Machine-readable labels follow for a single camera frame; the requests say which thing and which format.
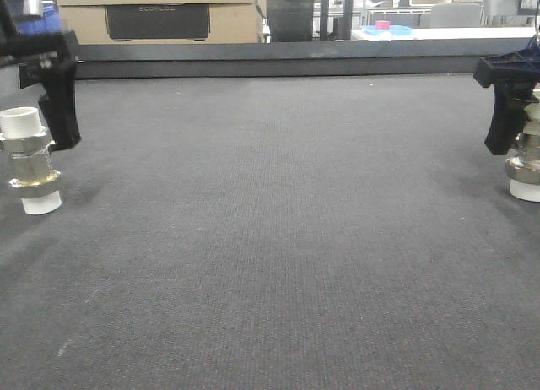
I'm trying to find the black conveyor end rail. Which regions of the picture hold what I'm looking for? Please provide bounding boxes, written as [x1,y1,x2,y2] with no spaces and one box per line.
[77,37,529,79]

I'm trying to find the pink block on tray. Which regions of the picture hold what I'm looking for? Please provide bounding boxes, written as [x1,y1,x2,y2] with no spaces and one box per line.
[375,20,391,31]

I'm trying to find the blue tray on table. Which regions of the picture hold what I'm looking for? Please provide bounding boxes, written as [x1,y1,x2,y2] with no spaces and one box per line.
[362,25,413,36]

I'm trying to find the black bin background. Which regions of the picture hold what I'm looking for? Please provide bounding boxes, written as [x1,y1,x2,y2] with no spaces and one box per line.
[267,0,315,42]

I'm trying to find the metal valve white ends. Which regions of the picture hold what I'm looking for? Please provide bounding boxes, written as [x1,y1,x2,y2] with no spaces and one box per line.
[505,102,539,203]
[1,106,62,215]

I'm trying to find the blue plastic crate background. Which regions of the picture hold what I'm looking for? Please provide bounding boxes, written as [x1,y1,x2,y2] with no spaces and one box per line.
[17,0,62,35]

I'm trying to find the white background table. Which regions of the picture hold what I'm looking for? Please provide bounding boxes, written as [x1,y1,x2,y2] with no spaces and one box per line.
[351,27,536,41]

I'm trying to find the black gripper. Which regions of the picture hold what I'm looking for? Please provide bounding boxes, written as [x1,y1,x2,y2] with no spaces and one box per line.
[1,0,81,151]

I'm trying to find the black conveyor belt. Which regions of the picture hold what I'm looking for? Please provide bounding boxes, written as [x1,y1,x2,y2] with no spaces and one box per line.
[1,75,539,389]

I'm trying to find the lower cardboard box black print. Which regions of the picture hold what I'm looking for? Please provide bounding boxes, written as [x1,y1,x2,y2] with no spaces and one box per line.
[59,4,263,45]

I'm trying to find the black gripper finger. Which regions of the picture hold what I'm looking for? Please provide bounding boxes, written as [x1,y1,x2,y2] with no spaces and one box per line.
[473,51,539,155]

